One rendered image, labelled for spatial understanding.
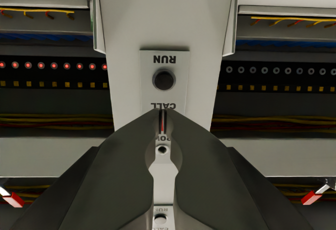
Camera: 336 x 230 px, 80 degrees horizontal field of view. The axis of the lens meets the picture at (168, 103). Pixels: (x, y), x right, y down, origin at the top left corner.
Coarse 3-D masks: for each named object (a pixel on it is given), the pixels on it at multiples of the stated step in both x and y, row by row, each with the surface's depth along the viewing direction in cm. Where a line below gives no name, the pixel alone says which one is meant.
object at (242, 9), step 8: (240, 8) 19; (248, 8) 19; (256, 8) 19; (264, 8) 19; (272, 8) 19; (280, 8) 19; (288, 8) 19; (296, 8) 19; (304, 8) 19; (312, 8) 19; (320, 8) 19; (328, 8) 19; (320, 16) 20; (328, 16) 20
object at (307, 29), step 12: (240, 24) 22; (252, 24) 21; (264, 24) 22; (276, 24) 22; (288, 24) 22; (300, 24) 22; (312, 24) 21; (324, 24) 22; (240, 36) 22; (252, 36) 22; (264, 36) 22; (276, 36) 22; (288, 36) 22; (300, 36) 22; (312, 36) 22; (324, 36) 22
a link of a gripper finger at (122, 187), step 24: (144, 120) 11; (120, 144) 9; (144, 144) 9; (96, 168) 8; (120, 168) 8; (144, 168) 8; (96, 192) 7; (120, 192) 7; (144, 192) 7; (72, 216) 6; (96, 216) 6; (120, 216) 6; (144, 216) 6
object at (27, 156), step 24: (0, 120) 33; (24, 120) 34; (48, 120) 34; (72, 120) 34; (96, 120) 34; (0, 144) 22; (24, 144) 22; (48, 144) 22; (72, 144) 22; (96, 144) 22; (0, 168) 22; (24, 168) 22; (48, 168) 22; (0, 192) 26
